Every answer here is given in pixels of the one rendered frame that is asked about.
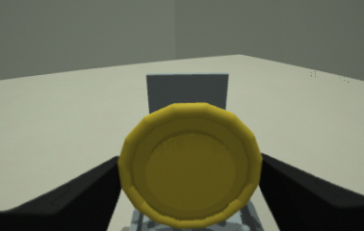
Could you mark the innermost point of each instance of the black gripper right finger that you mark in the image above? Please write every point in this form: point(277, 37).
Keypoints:
point(300, 201)

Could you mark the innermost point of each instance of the yellow plate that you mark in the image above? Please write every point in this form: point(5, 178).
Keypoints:
point(189, 165)

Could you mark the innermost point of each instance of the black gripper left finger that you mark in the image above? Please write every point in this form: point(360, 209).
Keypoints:
point(85, 203)

